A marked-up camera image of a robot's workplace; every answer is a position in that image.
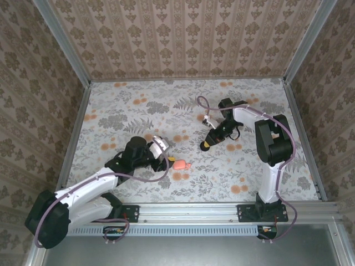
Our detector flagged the wide aluminium extrusion beam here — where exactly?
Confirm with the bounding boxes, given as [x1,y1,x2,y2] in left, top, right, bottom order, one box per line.
[65,202,341,222]

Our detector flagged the floral patterned table cover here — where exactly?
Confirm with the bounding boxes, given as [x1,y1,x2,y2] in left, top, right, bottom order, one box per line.
[62,78,320,203]

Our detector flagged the black wiring junction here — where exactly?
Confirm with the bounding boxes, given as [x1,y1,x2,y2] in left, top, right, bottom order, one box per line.
[256,224,278,241]
[103,226,130,241]

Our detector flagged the grey metal sheet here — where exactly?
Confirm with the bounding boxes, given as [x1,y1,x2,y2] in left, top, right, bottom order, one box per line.
[41,235,342,266]

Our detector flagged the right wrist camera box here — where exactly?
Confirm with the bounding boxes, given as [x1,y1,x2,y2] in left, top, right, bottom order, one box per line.
[202,115,220,130]

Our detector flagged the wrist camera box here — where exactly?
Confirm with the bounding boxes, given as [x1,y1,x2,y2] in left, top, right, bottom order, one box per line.
[202,115,220,130]
[149,135,169,159]

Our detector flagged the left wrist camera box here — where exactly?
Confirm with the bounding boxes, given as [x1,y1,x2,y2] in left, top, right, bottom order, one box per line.
[149,135,169,159]

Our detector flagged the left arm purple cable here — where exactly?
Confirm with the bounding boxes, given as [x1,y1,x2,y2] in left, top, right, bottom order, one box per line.
[33,137,170,249]

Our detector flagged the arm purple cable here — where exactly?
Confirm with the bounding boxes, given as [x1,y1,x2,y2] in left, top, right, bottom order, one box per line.
[196,95,299,244]
[33,137,170,249]

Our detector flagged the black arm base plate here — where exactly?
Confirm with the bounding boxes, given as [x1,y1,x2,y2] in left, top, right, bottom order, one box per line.
[90,204,139,223]
[237,204,289,223]

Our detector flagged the aluminium table edge rail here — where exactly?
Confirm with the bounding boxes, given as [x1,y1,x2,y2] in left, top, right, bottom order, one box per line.
[282,81,328,202]
[90,76,286,83]
[54,83,92,203]

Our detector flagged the grey slotted cable duct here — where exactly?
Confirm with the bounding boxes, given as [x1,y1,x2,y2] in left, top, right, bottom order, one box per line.
[68,224,260,236]

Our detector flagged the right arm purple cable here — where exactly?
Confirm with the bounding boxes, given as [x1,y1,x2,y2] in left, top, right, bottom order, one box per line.
[196,95,299,244]

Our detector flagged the aluminium frame post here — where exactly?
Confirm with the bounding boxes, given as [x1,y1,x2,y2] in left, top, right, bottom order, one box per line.
[283,0,338,84]
[32,0,92,86]

